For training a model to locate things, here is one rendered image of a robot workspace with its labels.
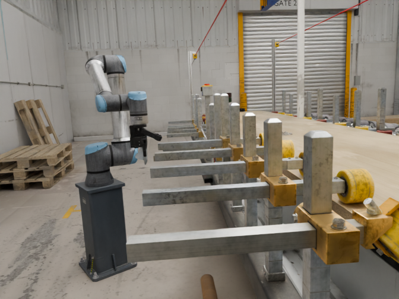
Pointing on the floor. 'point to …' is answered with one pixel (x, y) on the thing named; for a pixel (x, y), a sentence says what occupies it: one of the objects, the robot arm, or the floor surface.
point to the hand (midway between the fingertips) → (146, 162)
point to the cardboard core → (208, 287)
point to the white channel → (300, 57)
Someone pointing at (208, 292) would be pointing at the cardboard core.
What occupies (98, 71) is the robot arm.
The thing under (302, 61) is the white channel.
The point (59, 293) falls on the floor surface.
